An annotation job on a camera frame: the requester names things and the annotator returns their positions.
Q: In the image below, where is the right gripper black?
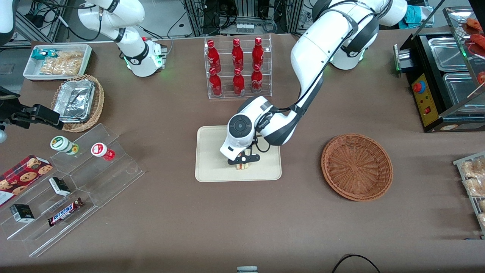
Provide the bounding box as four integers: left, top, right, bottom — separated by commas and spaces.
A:
0, 86, 64, 130

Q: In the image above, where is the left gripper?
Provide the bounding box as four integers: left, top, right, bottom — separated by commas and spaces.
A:
220, 137, 261, 166

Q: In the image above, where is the beige plastic tray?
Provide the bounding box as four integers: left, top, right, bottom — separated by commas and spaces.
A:
195, 125, 282, 183

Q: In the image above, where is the aluminium foil tray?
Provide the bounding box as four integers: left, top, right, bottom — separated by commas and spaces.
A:
53, 79, 95, 123

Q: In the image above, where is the oval tan wicker basket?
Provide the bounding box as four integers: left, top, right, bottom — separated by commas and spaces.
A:
51, 74, 105, 133

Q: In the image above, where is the round brown wicker basket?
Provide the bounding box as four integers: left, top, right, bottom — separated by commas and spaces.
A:
321, 133, 394, 202

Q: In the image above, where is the green lid yogurt cup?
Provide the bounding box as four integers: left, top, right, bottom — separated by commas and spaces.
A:
50, 135, 80, 155

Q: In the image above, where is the white rectangular snack bin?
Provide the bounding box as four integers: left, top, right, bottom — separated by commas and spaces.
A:
23, 44, 93, 82

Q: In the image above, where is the clear bag of crackers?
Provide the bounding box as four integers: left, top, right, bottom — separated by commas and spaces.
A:
39, 51, 84, 75

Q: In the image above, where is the teal snack packet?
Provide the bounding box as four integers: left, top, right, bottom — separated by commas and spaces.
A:
31, 49, 58, 60

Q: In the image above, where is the red lid yogurt cup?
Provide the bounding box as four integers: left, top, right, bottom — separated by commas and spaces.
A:
91, 142, 116, 162

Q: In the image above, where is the clear acrylic bottle rack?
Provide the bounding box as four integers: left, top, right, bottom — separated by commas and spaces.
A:
204, 34, 272, 100

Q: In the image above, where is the red cookie box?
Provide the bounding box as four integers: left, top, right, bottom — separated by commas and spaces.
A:
0, 155, 54, 207

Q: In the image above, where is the small black box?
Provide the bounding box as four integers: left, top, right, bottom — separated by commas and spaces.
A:
9, 204, 35, 223
48, 176, 72, 196

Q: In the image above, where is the red cola bottle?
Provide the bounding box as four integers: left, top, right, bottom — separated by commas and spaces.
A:
207, 40, 222, 73
250, 64, 263, 94
252, 37, 264, 69
232, 67, 246, 96
232, 38, 244, 71
209, 67, 223, 96

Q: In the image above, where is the clear acrylic stepped display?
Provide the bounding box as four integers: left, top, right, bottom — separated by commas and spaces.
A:
0, 123, 145, 258

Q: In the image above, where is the Snickers chocolate bar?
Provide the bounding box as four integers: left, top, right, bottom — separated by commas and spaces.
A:
47, 198, 84, 227

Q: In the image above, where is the black food warmer case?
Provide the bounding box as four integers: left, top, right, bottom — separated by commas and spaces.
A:
393, 6, 485, 133

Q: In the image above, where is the teal plastic bag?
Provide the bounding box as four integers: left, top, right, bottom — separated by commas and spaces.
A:
399, 5, 433, 29

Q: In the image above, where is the steel warmer pan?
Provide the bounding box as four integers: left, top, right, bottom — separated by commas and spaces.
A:
442, 72, 485, 107
428, 36, 469, 72

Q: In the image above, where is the bagged fried snack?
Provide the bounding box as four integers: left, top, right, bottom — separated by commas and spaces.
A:
463, 177, 485, 197
460, 158, 485, 179

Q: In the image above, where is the black cable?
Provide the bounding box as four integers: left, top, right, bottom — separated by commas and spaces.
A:
331, 254, 382, 273

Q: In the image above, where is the metal wire snack tray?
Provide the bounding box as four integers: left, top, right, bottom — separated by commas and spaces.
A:
452, 151, 485, 239

